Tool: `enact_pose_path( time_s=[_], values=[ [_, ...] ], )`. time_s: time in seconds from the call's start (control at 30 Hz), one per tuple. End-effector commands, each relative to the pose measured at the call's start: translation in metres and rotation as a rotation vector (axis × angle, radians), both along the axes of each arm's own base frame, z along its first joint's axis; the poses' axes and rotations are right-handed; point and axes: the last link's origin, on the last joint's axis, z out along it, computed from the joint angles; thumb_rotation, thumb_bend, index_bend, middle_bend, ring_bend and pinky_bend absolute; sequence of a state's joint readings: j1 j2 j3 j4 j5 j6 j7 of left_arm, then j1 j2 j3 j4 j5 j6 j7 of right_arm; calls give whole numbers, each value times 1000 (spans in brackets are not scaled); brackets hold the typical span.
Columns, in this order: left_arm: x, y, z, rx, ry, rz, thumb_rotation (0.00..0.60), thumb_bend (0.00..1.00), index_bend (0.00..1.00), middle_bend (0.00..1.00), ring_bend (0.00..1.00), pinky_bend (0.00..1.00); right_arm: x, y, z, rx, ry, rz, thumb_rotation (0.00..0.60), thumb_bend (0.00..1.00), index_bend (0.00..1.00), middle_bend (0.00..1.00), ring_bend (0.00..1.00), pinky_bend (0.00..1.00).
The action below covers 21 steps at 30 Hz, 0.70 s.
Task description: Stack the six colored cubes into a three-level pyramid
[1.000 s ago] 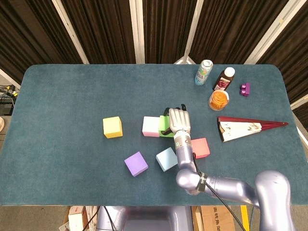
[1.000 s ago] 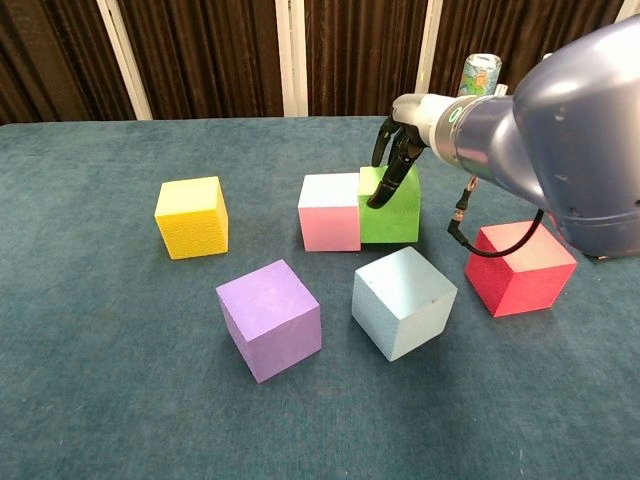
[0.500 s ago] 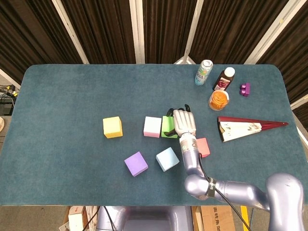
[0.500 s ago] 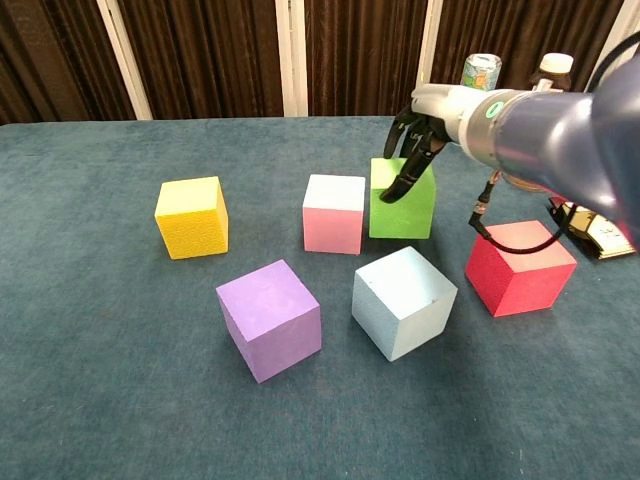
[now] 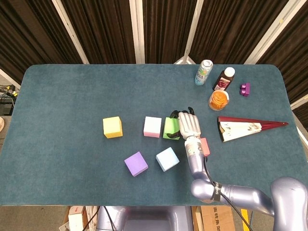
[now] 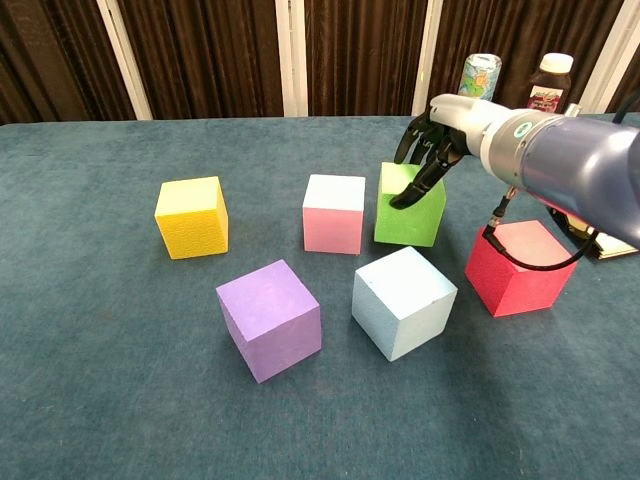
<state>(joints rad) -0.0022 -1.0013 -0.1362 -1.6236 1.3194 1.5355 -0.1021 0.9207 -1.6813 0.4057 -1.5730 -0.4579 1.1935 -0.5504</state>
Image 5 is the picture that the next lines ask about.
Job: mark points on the red paper folding fan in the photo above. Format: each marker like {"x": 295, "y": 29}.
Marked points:
{"x": 237, "y": 128}

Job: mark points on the purple toy brick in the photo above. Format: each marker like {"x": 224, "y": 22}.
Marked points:
{"x": 245, "y": 89}

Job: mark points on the white green drink can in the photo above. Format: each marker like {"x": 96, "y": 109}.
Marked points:
{"x": 203, "y": 73}

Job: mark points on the yellow foam cube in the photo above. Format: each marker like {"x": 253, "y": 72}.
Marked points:
{"x": 112, "y": 127}

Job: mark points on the round wooden object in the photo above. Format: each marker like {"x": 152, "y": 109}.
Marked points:
{"x": 1, "y": 124}

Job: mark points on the red foam cube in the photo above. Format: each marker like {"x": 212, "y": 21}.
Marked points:
{"x": 205, "y": 146}

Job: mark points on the light blue foam cube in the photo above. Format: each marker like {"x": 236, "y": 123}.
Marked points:
{"x": 167, "y": 159}

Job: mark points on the teal table cloth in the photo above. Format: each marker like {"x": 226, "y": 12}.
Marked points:
{"x": 72, "y": 96}

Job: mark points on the white cardboard box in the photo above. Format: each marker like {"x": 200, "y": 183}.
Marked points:
{"x": 77, "y": 219}

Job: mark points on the dark brown curtain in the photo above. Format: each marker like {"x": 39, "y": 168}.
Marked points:
{"x": 108, "y": 29}

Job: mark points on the brown printed cardboard box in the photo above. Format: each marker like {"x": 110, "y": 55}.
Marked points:
{"x": 217, "y": 220}

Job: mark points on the right lavender robot arm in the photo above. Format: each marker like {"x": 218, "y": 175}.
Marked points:
{"x": 240, "y": 195}

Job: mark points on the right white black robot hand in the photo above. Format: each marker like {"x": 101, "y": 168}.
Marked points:
{"x": 190, "y": 125}

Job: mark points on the white partition frame post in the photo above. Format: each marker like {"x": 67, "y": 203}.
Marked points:
{"x": 71, "y": 31}
{"x": 272, "y": 33}
{"x": 8, "y": 78}
{"x": 137, "y": 31}
{"x": 299, "y": 101}
{"x": 192, "y": 31}

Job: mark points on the black equipment box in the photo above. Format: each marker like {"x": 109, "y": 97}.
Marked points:
{"x": 6, "y": 109}

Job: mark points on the green foam cube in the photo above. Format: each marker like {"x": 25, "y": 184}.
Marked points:
{"x": 169, "y": 126}

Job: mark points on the orange lidded cup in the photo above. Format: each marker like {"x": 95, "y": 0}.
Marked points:
{"x": 218, "y": 100}

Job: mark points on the purple foam cube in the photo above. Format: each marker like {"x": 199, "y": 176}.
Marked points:
{"x": 136, "y": 164}

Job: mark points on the lavender robot torso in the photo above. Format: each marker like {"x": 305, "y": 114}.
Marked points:
{"x": 149, "y": 217}

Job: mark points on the dark juice bottle white cap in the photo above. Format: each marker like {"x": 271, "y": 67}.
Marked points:
{"x": 223, "y": 80}

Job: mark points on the pink foam cube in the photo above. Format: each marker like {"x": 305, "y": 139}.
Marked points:
{"x": 152, "y": 126}

